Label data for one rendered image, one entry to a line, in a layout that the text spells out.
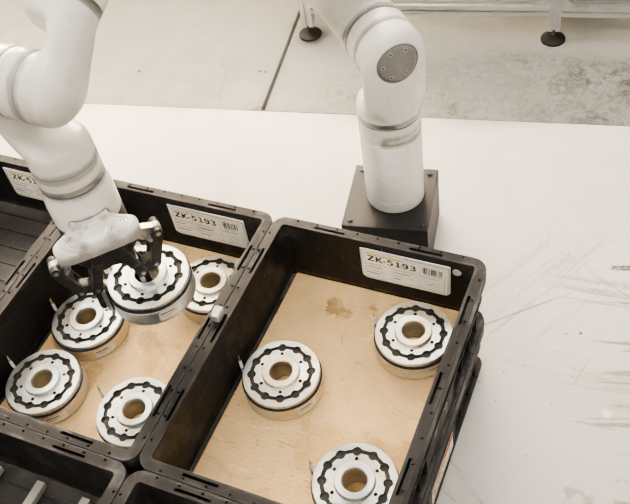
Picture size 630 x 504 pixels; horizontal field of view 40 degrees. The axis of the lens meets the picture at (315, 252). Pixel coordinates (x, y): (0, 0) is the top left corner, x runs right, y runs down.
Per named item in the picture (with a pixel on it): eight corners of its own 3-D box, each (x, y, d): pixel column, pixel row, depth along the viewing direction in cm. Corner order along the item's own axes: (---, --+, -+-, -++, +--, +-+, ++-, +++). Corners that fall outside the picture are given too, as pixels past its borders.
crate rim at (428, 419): (279, 225, 121) (276, 214, 119) (489, 272, 111) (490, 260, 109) (138, 475, 98) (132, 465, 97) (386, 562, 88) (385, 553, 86)
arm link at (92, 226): (61, 272, 88) (39, 231, 83) (40, 203, 95) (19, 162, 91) (145, 238, 90) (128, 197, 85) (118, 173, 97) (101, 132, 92)
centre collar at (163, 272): (140, 256, 106) (139, 253, 106) (175, 264, 105) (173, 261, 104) (120, 286, 104) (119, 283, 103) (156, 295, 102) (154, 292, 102)
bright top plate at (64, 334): (78, 285, 125) (76, 282, 125) (136, 301, 122) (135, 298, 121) (39, 339, 120) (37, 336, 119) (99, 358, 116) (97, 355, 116)
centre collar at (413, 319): (402, 313, 114) (401, 310, 114) (437, 322, 112) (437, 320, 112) (389, 342, 111) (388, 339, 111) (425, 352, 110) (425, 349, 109)
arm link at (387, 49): (430, 23, 110) (433, 125, 123) (398, -13, 116) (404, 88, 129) (363, 46, 108) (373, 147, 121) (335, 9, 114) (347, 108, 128)
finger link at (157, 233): (154, 230, 98) (145, 268, 101) (169, 229, 99) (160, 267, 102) (148, 215, 99) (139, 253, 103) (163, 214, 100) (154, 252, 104)
